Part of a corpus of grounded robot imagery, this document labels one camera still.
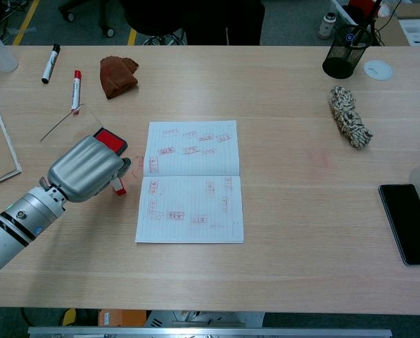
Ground red white rubber stamp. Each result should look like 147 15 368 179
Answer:
111 175 128 196

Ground light blue stamped paper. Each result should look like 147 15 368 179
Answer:
134 120 246 245

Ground red ink pad clear lid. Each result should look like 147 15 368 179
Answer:
39 104 129 156

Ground brown folded cloth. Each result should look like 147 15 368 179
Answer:
99 55 140 101

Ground chrome stool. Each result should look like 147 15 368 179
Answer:
141 30 188 46

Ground person in black clothing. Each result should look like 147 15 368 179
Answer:
120 0 267 46

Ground red whiteboard marker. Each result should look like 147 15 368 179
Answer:
70 69 83 113

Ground orange box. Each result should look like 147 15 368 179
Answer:
97 308 148 328

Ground black mesh pen holder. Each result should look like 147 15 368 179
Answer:
322 23 374 80

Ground white thermos bottle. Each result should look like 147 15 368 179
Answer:
317 12 338 40

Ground black office chair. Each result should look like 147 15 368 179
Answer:
58 0 127 38

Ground black whiteboard marker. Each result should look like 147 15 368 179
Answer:
41 43 62 85

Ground black smartphone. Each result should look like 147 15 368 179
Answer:
378 183 420 267

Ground red box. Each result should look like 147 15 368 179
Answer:
348 0 385 15

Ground cardboard box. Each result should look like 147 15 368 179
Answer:
373 0 420 47

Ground clear plastic bottle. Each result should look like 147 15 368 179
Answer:
0 27 20 74

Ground white foam tray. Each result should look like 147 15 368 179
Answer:
398 18 420 49

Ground braided rope bundle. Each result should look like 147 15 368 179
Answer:
328 85 374 151

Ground aluminium rail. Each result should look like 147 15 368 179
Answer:
27 325 394 338

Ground white round cable grommet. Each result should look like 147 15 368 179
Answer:
363 59 394 82

